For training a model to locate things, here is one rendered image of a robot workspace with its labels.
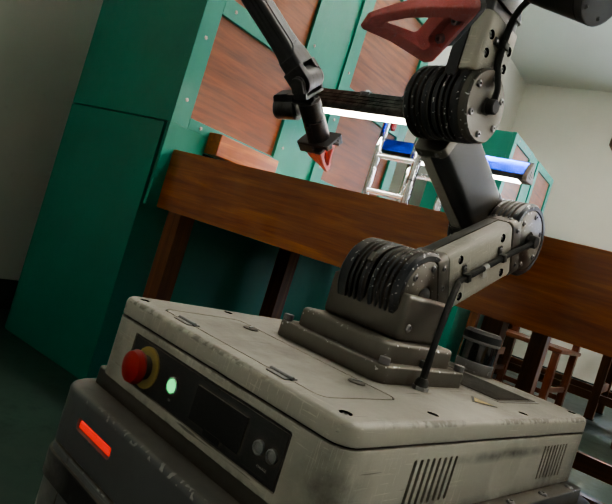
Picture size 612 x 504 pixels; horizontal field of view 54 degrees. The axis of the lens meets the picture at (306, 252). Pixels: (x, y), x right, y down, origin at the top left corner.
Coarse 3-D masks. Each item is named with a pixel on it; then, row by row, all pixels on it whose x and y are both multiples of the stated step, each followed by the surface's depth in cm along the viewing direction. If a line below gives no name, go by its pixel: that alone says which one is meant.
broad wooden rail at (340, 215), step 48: (192, 192) 176; (240, 192) 165; (288, 192) 156; (336, 192) 147; (288, 240) 153; (336, 240) 145; (432, 240) 131; (528, 288) 118; (576, 288) 113; (576, 336) 111
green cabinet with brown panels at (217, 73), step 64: (128, 0) 204; (192, 0) 184; (320, 0) 220; (384, 0) 251; (128, 64) 198; (192, 64) 182; (256, 64) 204; (320, 64) 229; (384, 64) 263; (192, 128) 188; (256, 128) 212
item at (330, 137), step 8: (312, 128) 148; (320, 128) 148; (304, 136) 155; (312, 136) 150; (320, 136) 149; (328, 136) 151; (336, 136) 151; (304, 144) 153; (312, 144) 151; (320, 144) 150; (328, 144) 149
